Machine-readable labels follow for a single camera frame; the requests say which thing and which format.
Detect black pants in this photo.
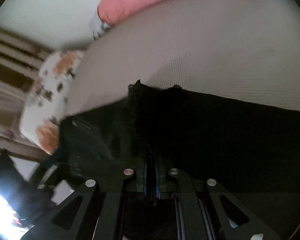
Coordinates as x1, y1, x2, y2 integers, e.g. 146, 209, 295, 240
57, 79, 300, 240

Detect floral white pillow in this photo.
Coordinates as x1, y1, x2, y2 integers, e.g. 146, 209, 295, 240
19, 50, 85, 155

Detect wooden headboard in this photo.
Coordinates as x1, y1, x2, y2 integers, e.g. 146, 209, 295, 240
0, 29, 51, 162

